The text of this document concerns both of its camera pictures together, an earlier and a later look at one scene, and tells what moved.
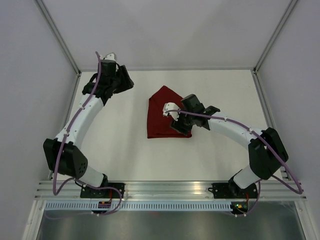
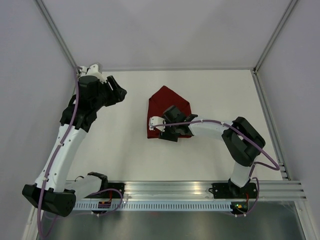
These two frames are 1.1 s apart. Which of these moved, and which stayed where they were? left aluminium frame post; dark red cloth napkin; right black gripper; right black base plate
Moved: right black gripper
Stayed: left aluminium frame post; right black base plate; dark red cloth napkin
